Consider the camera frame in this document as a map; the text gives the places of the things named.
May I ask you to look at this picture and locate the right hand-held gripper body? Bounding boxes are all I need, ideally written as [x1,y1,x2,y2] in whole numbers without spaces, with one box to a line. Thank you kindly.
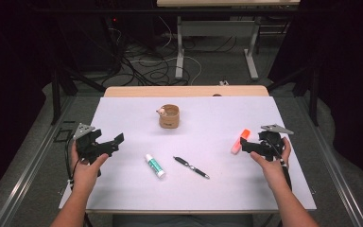
[258,123,295,162]

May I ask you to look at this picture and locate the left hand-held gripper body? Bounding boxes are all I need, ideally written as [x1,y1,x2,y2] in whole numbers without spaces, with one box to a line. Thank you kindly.
[73,122,112,166]

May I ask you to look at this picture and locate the orange pink highlighter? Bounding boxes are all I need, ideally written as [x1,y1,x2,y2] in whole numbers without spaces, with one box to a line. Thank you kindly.
[231,129,251,155]

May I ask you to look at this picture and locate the tan pen holder with figure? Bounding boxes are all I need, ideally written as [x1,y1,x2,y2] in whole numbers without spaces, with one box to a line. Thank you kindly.
[156,104,181,130]

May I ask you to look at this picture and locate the black pen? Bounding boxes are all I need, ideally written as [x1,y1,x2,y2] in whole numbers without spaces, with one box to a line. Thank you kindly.
[173,155,211,181]

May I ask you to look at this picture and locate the person's left hand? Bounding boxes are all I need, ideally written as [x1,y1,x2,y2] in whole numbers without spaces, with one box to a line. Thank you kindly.
[70,141,110,190]

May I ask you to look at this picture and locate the person's right hand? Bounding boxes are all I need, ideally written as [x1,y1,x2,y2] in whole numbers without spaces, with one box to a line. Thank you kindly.
[250,137,293,192]

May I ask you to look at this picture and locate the white green glue stick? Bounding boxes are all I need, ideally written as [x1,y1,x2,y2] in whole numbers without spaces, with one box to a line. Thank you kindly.
[144,153,166,180]

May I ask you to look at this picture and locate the black metal stand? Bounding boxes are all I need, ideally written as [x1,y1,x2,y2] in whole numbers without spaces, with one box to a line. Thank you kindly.
[266,61,321,128]
[49,60,107,126]

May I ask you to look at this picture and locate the white table cover sheet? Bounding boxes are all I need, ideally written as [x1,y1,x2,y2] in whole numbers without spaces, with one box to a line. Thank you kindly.
[58,96,318,212]

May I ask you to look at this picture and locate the person's grey clothing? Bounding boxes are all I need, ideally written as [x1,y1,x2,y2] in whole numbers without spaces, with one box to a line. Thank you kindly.
[112,214,255,227]

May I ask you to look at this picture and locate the dark box with red light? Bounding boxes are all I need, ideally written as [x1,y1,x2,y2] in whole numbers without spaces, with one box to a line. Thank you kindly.
[55,13,122,73]

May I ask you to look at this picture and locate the desk with white legs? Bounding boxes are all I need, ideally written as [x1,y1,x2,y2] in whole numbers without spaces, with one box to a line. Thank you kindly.
[156,0,302,80]

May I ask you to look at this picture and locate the left hand-held gripper cable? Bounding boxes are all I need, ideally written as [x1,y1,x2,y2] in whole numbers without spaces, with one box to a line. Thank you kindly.
[63,137,78,191]

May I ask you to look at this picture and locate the hand-held gripper cable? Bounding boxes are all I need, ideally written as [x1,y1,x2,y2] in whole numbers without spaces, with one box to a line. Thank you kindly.
[63,137,78,191]
[268,140,293,192]

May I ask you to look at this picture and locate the right hand-held gripper cable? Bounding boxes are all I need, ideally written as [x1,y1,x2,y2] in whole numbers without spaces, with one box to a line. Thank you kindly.
[268,140,293,192]

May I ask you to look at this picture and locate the aluminium floor rail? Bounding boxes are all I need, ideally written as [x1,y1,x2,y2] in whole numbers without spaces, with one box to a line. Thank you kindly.
[0,96,77,227]
[296,96,363,227]

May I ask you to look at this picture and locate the bundle of black floor cables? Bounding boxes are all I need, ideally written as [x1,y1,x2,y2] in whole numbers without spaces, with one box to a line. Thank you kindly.
[105,17,239,88]

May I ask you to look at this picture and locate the white floor cable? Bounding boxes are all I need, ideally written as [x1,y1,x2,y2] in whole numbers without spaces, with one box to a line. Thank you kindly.
[128,15,203,87]

